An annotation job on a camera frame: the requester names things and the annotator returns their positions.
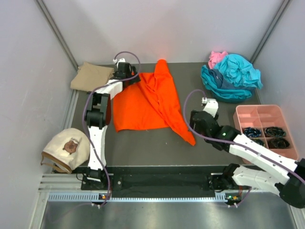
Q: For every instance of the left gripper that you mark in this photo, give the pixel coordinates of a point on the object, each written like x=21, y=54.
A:
x=133, y=80

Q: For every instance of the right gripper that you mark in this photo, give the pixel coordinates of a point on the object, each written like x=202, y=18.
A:
x=192, y=123

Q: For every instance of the orange t shirt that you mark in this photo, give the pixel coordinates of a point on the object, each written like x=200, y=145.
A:
x=152, y=103

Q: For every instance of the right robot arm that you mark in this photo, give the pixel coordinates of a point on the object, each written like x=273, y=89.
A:
x=277, y=174

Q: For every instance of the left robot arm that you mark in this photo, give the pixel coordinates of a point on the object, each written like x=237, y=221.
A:
x=97, y=115

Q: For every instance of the folded beige t shirt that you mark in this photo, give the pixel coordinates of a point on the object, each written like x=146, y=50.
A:
x=90, y=76

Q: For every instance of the pink divided tray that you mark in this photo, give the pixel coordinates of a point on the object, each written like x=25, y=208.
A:
x=265, y=124

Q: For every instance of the turquoise t shirt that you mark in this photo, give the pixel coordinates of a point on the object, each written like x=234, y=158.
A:
x=238, y=69

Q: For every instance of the pink t shirt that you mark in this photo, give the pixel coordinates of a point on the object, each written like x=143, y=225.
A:
x=216, y=57

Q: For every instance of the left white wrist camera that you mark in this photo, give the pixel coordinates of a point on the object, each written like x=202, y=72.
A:
x=117, y=61

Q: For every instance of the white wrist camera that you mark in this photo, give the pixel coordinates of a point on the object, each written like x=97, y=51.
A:
x=117, y=61
x=210, y=106

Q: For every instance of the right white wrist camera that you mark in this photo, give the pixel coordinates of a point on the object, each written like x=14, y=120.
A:
x=210, y=106

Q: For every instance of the aluminium frame rail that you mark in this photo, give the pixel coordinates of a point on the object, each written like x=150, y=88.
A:
x=59, y=180

